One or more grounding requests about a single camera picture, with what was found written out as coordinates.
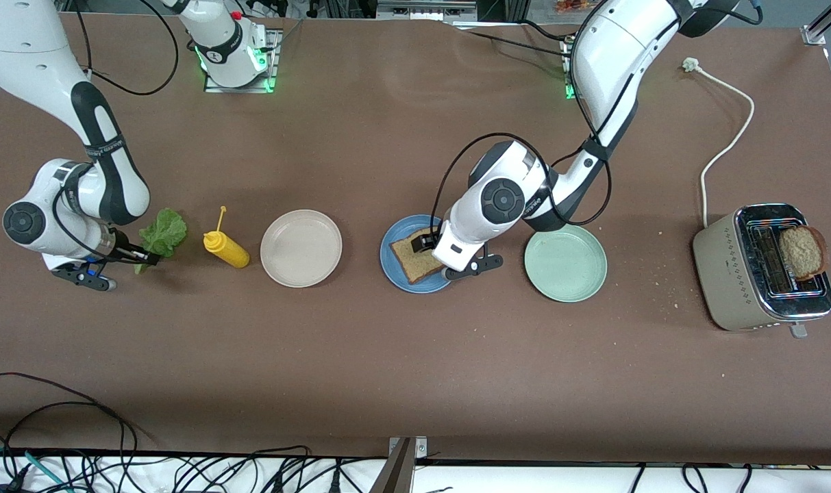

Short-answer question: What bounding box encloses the green lettuce leaf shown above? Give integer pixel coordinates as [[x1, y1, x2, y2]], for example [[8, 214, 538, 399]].
[[133, 207, 189, 275]]

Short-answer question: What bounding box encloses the light green round plate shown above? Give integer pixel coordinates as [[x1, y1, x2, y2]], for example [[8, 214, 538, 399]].
[[523, 223, 608, 303]]

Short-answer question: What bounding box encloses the beige chrome toaster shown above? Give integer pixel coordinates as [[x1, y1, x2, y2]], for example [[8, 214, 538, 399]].
[[693, 203, 831, 339]]

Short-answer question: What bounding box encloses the yellow squeeze bottle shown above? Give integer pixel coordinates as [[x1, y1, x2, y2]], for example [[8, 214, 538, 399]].
[[203, 205, 251, 269]]

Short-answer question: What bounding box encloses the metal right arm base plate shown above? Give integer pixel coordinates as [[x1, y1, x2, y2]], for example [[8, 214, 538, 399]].
[[203, 29, 281, 94]]

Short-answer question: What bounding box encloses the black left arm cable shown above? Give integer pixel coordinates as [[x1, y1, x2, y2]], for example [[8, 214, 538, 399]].
[[430, 0, 762, 238]]

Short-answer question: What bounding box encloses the teal cable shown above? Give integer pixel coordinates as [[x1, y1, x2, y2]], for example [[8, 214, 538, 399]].
[[0, 445, 71, 493]]

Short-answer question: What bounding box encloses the black base cable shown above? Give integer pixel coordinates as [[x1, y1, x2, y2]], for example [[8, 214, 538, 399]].
[[517, 18, 577, 45], [464, 29, 575, 60]]

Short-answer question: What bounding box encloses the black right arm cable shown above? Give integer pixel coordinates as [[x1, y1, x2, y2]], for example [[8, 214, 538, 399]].
[[51, 0, 180, 265]]

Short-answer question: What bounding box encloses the thin grey base cable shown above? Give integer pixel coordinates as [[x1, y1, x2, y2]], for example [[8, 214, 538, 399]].
[[270, 18, 306, 53]]

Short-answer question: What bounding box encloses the brown bread slice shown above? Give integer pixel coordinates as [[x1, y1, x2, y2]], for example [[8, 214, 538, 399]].
[[388, 233, 451, 286], [778, 224, 830, 281]]

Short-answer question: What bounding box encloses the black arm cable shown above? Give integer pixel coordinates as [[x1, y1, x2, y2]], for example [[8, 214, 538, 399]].
[[430, 0, 762, 238], [51, 0, 180, 265]]

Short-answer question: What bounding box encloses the metal clamp bracket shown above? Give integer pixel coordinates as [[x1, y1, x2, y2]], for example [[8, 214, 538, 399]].
[[370, 436, 430, 493]]

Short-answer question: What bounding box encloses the long looped black cable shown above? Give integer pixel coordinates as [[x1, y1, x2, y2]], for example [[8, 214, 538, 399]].
[[0, 372, 157, 493]]

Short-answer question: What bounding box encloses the beige round plate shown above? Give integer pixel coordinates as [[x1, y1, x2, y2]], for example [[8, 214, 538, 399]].
[[260, 209, 343, 288]]

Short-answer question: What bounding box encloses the white toaster power cord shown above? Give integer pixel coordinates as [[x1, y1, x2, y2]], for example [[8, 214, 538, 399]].
[[682, 58, 756, 230]]

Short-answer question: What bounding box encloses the blue round plate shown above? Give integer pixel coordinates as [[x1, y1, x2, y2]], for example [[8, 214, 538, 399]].
[[380, 214, 464, 294]]

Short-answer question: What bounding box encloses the grey metal rail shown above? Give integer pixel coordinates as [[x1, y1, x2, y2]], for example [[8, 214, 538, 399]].
[[376, 0, 478, 21]]

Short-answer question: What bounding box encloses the aluminium frame profile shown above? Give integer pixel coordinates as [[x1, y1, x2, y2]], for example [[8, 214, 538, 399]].
[[802, 0, 831, 47]]

